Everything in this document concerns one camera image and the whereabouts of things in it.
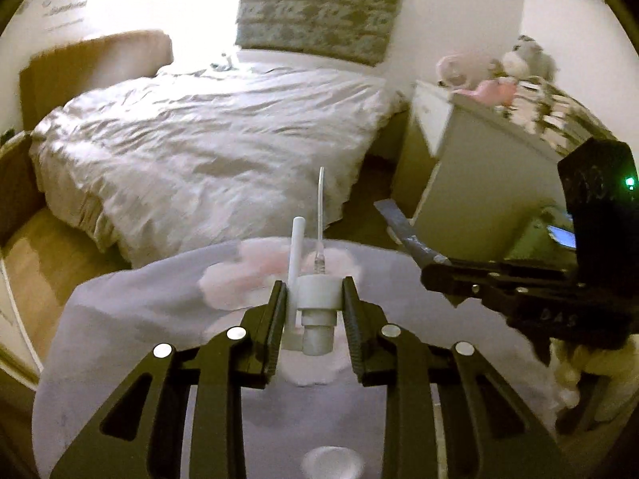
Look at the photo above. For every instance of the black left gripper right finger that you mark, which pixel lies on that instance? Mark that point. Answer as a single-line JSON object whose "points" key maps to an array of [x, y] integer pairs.
{"points": [[444, 407]]}

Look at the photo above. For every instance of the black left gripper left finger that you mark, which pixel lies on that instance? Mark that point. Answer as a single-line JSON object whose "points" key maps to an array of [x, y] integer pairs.
{"points": [[180, 415]]}

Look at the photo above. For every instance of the grey trash strip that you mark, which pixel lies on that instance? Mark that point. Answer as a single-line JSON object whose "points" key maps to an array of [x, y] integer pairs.
{"points": [[407, 235]]}

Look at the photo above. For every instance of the white pump dispenser head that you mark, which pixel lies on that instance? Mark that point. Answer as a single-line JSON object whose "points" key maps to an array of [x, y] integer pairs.
{"points": [[314, 300]]}

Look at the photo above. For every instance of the white cabinet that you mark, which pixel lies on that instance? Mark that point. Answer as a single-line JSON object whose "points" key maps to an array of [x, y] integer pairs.
{"points": [[468, 178]]}

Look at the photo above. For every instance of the stack of books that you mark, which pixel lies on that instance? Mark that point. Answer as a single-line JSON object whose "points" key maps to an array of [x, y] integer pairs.
{"points": [[554, 117]]}

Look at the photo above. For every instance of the grey plush toy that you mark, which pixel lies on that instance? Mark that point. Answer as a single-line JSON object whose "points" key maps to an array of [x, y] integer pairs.
{"points": [[528, 59]]}

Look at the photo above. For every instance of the pink plush toy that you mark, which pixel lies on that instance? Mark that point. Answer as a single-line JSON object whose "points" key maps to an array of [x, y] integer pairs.
{"points": [[489, 86]]}

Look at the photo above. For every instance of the brown wooden nightstand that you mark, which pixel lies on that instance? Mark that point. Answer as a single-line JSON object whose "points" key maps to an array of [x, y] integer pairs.
{"points": [[20, 196]]}

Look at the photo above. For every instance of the bed with white duvet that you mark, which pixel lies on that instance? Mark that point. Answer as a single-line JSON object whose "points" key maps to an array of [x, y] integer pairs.
{"points": [[164, 165]]}

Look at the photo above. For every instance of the brown headboard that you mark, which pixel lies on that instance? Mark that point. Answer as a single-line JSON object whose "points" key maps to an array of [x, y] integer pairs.
{"points": [[54, 77]]}

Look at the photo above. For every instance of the patterned grey curtain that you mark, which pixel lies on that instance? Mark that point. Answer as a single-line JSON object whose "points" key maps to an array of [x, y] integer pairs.
{"points": [[357, 31]]}

